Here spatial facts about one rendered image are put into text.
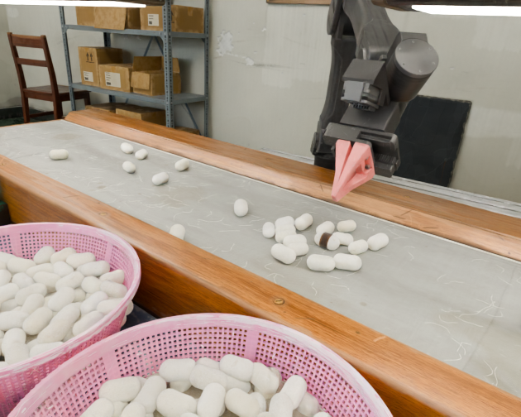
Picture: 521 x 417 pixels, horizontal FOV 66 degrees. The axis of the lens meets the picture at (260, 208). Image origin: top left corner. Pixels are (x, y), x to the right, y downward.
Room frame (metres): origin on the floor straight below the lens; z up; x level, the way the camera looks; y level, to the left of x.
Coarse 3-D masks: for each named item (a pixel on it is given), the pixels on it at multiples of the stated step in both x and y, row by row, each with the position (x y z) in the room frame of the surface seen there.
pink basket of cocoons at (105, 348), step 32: (160, 320) 0.29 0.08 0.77; (192, 320) 0.29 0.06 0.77; (224, 320) 0.30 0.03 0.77; (256, 320) 0.30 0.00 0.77; (96, 352) 0.25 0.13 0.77; (128, 352) 0.26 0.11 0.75; (160, 352) 0.28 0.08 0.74; (192, 352) 0.28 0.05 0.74; (288, 352) 0.28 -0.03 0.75; (320, 352) 0.26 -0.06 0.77; (64, 384) 0.22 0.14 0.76; (320, 384) 0.25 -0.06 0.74; (352, 384) 0.24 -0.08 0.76; (32, 416) 0.19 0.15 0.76; (64, 416) 0.21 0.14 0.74; (352, 416) 0.22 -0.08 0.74; (384, 416) 0.20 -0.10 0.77
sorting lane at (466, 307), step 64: (0, 128) 1.04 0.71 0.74; (64, 128) 1.09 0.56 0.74; (128, 192) 0.66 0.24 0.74; (192, 192) 0.68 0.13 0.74; (256, 192) 0.70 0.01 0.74; (256, 256) 0.46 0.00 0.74; (384, 256) 0.48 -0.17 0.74; (448, 256) 0.50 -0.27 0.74; (384, 320) 0.35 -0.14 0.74; (448, 320) 0.35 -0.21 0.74; (512, 320) 0.36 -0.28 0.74; (512, 384) 0.27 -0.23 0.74
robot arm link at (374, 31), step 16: (336, 0) 0.87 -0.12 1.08; (352, 0) 0.81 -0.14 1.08; (368, 0) 0.78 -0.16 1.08; (336, 16) 0.87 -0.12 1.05; (352, 16) 0.80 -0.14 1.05; (368, 16) 0.73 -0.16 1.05; (384, 16) 0.74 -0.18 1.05; (368, 32) 0.68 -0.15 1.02; (384, 32) 0.68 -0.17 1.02; (368, 48) 0.65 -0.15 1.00; (384, 48) 0.65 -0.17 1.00
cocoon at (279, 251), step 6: (276, 246) 0.46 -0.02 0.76; (282, 246) 0.46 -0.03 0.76; (276, 252) 0.45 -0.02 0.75; (282, 252) 0.45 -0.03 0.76; (288, 252) 0.45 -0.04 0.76; (294, 252) 0.45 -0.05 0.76; (276, 258) 0.45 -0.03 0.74; (282, 258) 0.44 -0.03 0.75; (288, 258) 0.44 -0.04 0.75; (294, 258) 0.44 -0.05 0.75
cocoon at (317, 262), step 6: (312, 258) 0.44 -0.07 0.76; (318, 258) 0.43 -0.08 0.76; (324, 258) 0.44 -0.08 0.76; (330, 258) 0.44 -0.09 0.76; (312, 264) 0.43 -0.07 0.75; (318, 264) 0.43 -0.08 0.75; (324, 264) 0.43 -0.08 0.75; (330, 264) 0.43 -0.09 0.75; (318, 270) 0.43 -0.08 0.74; (324, 270) 0.43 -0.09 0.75; (330, 270) 0.43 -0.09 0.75
